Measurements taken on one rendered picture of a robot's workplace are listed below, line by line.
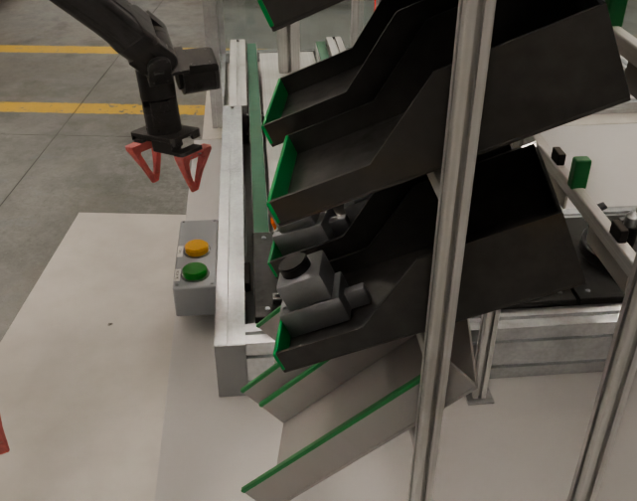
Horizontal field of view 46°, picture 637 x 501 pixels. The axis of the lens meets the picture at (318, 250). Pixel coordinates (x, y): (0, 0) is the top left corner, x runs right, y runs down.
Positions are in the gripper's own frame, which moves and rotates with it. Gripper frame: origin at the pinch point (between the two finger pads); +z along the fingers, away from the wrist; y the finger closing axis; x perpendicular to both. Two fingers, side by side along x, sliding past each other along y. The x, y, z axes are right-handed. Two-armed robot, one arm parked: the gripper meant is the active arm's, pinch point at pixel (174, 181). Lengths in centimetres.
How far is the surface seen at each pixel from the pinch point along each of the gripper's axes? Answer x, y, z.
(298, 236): 22, -45, -9
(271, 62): -89, 53, 4
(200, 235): -2.2, -1.7, 10.7
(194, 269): 7.4, -9.8, 10.9
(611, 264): 15, -77, -11
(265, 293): 5.3, -23.0, 12.8
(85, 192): -107, 190, 78
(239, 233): -6.9, -6.9, 11.2
